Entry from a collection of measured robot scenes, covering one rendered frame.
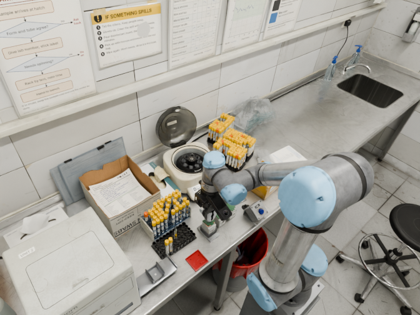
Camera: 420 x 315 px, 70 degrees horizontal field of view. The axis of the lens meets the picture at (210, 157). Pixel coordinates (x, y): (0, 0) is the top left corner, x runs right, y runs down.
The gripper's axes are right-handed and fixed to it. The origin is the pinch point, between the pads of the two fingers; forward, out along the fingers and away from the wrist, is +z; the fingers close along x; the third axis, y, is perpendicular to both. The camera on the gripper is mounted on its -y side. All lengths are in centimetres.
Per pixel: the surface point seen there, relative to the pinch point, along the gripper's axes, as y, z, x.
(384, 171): -18, 97, -224
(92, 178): 51, 0, 27
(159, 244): 8.6, 8.0, 20.3
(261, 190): -0.2, 4.7, -33.1
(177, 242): 4.1, 7.4, 14.3
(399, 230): -55, 33, -96
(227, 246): -9.5, 9.9, -1.9
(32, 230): 42, 3, 57
